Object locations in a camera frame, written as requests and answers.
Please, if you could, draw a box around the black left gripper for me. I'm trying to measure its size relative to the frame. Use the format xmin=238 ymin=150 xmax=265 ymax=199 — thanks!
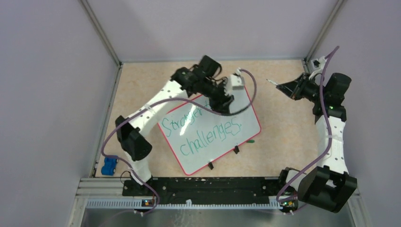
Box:
xmin=200 ymin=78 xmax=234 ymax=115

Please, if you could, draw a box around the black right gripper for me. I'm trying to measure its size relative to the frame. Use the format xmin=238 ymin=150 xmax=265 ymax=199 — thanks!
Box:
xmin=277 ymin=72 xmax=327 ymax=104

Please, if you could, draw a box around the pink framed whiteboard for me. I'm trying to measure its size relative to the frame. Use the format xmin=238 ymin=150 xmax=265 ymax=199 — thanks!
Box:
xmin=158 ymin=95 xmax=261 ymax=175

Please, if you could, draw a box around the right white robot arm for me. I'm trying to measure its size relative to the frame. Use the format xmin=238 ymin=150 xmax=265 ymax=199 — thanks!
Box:
xmin=276 ymin=73 xmax=357 ymax=213

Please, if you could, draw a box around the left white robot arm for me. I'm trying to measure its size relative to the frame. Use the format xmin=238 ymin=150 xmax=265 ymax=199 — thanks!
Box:
xmin=115 ymin=55 xmax=242 ymax=195

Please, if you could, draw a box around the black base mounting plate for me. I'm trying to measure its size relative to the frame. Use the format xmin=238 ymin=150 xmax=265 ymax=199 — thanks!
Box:
xmin=122 ymin=177 xmax=285 ymax=205

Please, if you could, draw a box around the blue toy car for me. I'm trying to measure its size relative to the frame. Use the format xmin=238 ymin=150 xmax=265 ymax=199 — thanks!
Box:
xmin=101 ymin=157 xmax=119 ymax=176

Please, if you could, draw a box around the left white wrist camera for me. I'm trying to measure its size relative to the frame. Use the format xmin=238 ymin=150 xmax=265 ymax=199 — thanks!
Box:
xmin=225 ymin=68 xmax=244 ymax=95

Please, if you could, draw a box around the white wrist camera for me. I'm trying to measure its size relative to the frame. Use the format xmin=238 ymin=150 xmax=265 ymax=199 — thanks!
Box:
xmin=309 ymin=56 xmax=327 ymax=80
xmin=225 ymin=68 xmax=244 ymax=95

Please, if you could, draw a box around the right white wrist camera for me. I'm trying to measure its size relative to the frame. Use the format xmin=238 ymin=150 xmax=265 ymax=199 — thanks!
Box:
xmin=309 ymin=56 xmax=327 ymax=80

